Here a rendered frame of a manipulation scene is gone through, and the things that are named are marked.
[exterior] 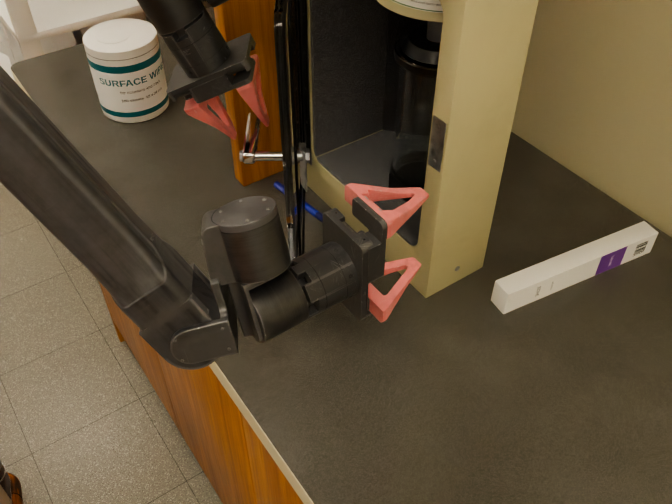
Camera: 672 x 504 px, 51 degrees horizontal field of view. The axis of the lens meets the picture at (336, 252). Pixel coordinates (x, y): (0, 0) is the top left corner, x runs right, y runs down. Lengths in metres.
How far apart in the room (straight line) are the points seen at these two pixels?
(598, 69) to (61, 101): 0.99
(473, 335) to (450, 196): 0.20
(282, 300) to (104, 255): 0.16
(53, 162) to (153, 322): 0.16
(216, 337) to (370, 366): 0.35
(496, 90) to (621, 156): 0.45
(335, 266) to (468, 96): 0.28
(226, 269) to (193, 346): 0.07
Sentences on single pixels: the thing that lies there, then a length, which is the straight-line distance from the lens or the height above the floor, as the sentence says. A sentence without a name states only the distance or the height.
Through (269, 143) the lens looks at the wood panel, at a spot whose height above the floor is 1.01.
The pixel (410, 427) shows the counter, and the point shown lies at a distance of 0.88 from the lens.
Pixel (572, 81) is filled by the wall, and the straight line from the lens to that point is 1.27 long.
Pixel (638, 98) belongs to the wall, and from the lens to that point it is 1.19.
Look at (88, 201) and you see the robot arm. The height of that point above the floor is 1.33.
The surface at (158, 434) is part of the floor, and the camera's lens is 2.02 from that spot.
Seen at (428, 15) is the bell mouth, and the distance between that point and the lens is 0.84.
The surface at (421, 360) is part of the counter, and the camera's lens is 0.94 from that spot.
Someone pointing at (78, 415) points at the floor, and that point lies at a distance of 2.12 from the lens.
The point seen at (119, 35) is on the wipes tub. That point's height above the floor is 1.09.
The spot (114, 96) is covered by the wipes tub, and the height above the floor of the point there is 1.00.
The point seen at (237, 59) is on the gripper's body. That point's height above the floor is 1.31.
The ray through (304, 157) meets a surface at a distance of 0.81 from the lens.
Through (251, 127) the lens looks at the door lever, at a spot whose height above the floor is 1.21.
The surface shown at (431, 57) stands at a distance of 0.91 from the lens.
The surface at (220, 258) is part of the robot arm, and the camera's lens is 0.61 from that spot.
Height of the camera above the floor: 1.68
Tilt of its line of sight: 44 degrees down
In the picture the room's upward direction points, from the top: straight up
